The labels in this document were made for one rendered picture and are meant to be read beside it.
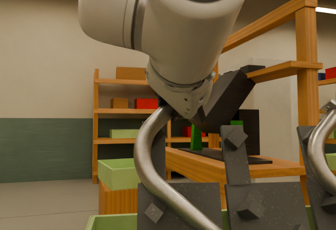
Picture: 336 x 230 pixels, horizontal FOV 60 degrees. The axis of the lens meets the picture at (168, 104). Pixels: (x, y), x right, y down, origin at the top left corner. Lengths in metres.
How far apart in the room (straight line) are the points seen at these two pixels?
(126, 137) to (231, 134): 5.32
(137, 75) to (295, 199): 5.50
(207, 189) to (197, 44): 0.34
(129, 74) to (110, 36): 5.68
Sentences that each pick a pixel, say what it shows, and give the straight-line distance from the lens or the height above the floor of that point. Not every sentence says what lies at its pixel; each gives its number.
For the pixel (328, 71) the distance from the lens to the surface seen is 6.63.
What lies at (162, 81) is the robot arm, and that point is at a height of 1.20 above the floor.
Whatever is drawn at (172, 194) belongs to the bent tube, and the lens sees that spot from 0.49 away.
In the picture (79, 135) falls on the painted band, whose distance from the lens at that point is 6.34.
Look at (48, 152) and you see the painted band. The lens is 6.39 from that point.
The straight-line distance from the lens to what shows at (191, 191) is 0.55.
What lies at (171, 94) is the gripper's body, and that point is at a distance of 0.42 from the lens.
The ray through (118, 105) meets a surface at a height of 1.49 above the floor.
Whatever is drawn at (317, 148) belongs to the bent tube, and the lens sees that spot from 0.64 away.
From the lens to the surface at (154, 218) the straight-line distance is 0.49.
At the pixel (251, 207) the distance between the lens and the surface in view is 0.53.
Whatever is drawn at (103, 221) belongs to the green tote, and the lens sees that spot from 0.67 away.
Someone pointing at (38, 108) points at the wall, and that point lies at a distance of 6.39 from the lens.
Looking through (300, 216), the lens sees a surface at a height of 0.98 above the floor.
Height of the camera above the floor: 1.15
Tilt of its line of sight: 4 degrees up
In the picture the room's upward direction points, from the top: straight up
